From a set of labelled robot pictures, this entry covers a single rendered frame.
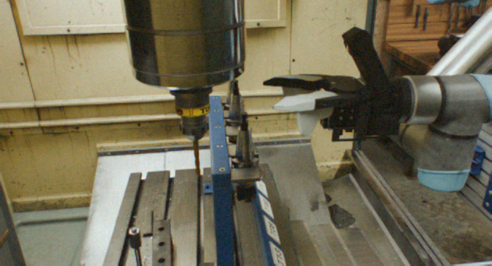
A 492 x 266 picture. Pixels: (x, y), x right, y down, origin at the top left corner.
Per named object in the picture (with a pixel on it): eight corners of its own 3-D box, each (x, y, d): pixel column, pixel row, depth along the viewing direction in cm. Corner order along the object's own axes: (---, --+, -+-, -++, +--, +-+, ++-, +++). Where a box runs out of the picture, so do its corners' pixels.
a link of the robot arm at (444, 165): (434, 162, 79) (446, 108, 75) (475, 195, 69) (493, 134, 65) (396, 165, 78) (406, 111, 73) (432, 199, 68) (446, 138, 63)
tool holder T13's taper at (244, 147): (234, 152, 93) (233, 124, 90) (254, 151, 93) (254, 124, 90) (235, 162, 89) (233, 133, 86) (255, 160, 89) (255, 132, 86)
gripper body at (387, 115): (327, 143, 62) (405, 140, 63) (333, 87, 58) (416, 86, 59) (315, 122, 69) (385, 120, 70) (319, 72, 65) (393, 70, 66)
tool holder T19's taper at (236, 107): (228, 114, 112) (227, 91, 110) (244, 113, 113) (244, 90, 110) (228, 121, 108) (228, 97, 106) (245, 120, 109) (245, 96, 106)
